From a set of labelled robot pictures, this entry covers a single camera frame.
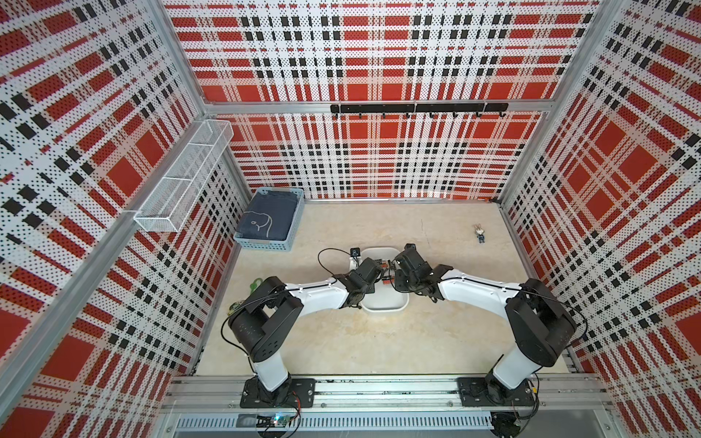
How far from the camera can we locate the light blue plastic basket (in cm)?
102

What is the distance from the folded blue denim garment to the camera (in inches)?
40.3

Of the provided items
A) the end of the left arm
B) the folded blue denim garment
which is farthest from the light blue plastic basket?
the end of the left arm

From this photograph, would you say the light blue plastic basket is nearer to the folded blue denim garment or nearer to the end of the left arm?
A: the folded blue denim garment
